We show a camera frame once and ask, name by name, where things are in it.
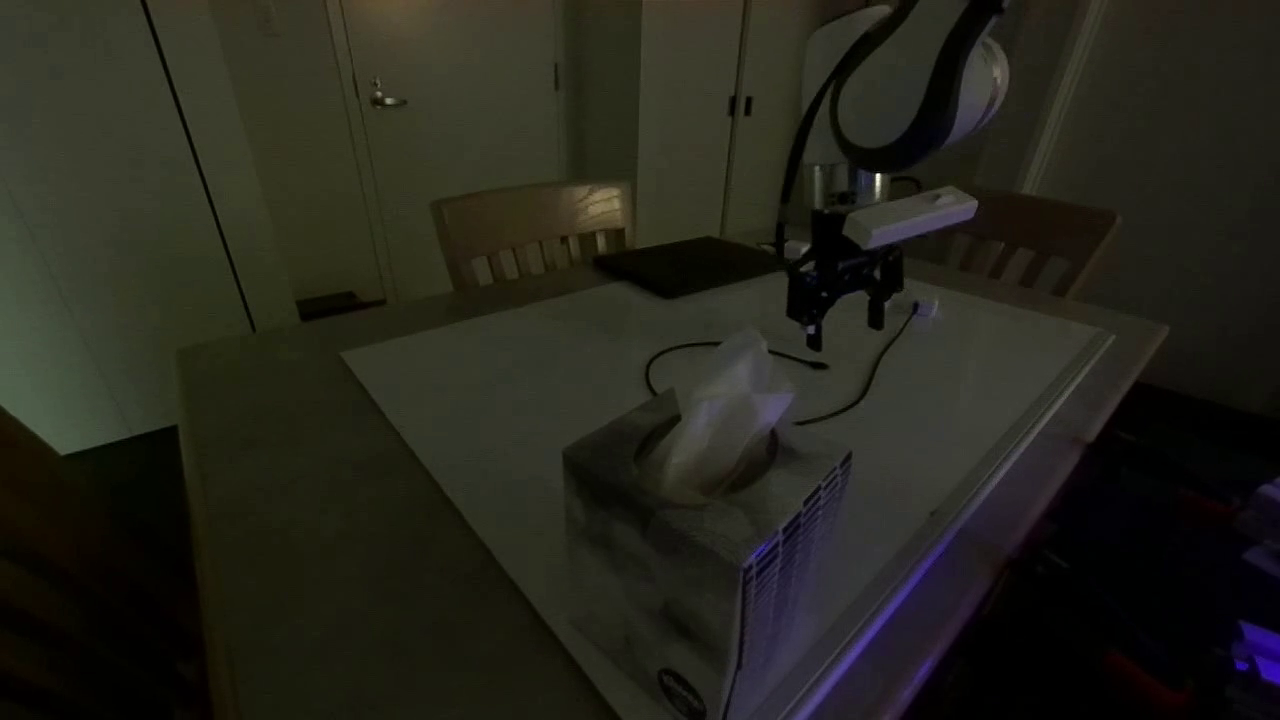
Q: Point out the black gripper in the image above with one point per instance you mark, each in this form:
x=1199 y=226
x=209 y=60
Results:
x=844 y=261

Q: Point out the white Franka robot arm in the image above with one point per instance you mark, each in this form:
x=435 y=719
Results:
x=886 y=86

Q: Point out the white tissue sheet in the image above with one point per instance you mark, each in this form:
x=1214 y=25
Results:
x=723 y=414

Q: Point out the black closed laptop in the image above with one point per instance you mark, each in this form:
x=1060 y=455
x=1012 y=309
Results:
x=684 y=265

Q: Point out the wooden slatted chair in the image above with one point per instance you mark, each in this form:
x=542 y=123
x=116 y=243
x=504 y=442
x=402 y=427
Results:
x=80 y=602
x=1055 y=244
x=522 y=235

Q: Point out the white closet door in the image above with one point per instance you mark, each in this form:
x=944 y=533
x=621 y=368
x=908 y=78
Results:
x=684 y=135

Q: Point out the grey tissue box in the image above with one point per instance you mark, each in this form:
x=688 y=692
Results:
x=692 y=587

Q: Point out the white table mat board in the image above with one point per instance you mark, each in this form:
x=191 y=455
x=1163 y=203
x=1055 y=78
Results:
x=504 y=402

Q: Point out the white room door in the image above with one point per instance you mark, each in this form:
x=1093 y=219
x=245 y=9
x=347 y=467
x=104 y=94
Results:
x=454 y=147

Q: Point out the red clamp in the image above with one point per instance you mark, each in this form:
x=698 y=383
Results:
x=1154 y=677

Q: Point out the dark low floor object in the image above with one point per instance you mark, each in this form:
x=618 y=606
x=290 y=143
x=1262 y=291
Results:
x=343 y=307

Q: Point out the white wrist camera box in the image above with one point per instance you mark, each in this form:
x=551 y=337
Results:
x=912 y=219

